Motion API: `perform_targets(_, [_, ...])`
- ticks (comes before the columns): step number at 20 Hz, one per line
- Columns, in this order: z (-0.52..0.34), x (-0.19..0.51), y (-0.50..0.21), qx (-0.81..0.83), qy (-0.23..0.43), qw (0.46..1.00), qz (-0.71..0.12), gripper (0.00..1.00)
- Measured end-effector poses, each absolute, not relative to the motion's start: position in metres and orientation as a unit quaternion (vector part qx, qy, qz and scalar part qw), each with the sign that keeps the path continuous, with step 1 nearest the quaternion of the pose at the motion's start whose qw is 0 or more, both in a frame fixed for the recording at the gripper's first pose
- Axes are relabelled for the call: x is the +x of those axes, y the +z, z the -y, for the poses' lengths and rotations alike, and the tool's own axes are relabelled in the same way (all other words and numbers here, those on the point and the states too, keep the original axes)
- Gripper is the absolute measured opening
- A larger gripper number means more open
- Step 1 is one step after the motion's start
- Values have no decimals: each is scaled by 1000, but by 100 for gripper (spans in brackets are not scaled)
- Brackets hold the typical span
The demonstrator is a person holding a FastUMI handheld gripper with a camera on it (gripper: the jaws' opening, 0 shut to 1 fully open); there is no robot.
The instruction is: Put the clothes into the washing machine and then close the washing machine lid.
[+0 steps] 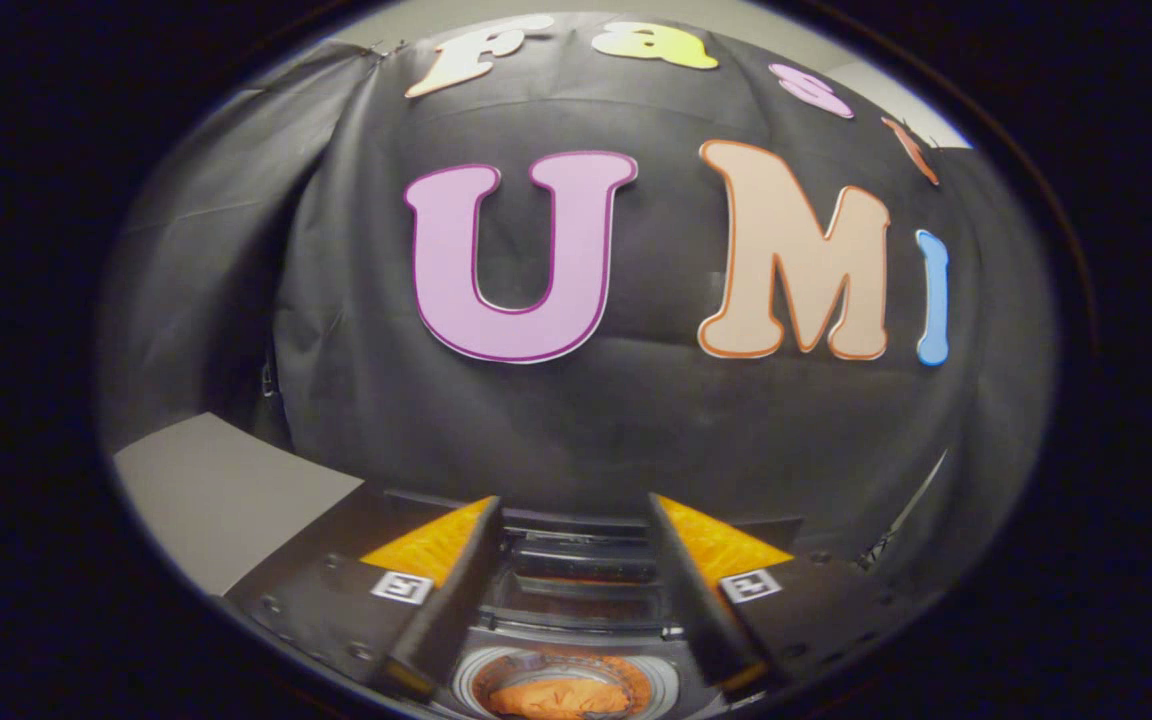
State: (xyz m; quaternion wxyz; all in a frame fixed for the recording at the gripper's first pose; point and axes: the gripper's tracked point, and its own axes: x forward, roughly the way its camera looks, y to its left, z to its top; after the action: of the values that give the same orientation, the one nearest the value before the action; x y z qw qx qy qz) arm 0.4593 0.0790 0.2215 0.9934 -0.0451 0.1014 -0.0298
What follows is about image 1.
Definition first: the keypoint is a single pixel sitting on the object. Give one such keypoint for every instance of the orange garment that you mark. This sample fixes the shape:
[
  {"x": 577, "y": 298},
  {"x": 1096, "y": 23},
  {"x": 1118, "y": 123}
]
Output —
[{"x": 556, "y": 698}]

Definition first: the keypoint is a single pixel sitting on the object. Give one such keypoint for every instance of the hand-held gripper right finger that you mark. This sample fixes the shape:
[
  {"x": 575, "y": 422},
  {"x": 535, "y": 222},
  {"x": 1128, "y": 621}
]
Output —
[{"x": 701, "y": 590}]

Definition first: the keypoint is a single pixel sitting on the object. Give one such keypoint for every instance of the beige door dark cabinet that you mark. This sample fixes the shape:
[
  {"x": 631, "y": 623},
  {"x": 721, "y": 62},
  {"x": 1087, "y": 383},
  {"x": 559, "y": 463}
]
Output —
[{"x": 226, "y": 490}]

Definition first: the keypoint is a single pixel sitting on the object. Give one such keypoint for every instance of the black backdrop cloth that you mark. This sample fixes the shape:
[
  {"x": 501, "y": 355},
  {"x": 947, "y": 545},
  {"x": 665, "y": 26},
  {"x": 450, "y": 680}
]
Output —
[{"x": 636, "y": 420}]

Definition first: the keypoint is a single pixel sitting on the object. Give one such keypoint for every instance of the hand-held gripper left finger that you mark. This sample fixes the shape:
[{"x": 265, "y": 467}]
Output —
[{"x": 446, "y": 590}]

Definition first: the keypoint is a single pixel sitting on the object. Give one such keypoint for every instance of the grey washing machine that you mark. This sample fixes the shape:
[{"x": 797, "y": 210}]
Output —
[{"x": 576, "y": 625}]

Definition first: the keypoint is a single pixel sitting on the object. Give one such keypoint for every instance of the black light stand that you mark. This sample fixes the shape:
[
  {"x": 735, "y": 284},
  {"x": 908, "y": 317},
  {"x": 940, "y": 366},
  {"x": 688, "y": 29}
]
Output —
[{"x": 906, "y": 515}]

